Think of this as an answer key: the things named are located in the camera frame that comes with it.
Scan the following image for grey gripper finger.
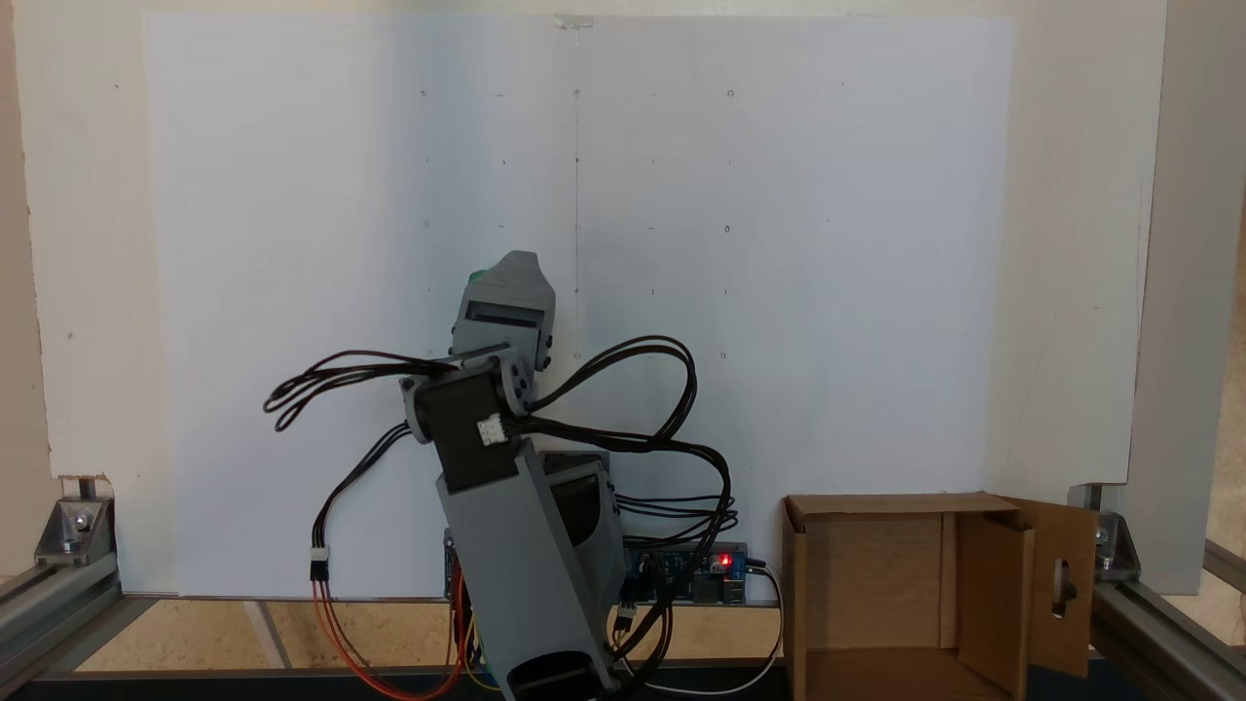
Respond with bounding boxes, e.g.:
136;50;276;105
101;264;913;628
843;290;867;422
467;250;558;319

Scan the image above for white paper sheet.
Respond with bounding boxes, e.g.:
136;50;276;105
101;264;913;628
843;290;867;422
143;14;1015;599

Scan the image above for long blue circuit board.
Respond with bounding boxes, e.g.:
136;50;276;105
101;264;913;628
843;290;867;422
623;542;750;607

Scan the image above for brown cardboard box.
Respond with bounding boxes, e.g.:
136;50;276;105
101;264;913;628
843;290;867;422
782;492;1101;701

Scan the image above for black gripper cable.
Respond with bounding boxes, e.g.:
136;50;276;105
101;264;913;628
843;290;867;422
263;350;460;435

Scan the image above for black motor cable bundle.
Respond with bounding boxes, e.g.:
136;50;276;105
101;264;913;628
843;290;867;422
514;335;735;673

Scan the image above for black cable with white connector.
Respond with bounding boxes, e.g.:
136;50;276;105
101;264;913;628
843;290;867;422
310;423;416;585

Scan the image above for coloured jumper wires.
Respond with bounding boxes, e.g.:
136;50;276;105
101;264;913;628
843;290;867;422
448;560;502;694

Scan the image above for orange and red wires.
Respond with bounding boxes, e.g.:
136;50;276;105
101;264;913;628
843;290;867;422
311;579;478;701

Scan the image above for metal corner bracket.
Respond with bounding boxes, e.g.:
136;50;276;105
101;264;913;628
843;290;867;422
33;495;119;568
1094;510;1143;582

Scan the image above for aluminium frame profile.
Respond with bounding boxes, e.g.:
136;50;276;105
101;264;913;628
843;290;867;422
0;553;125;698
1088;540;1246;701

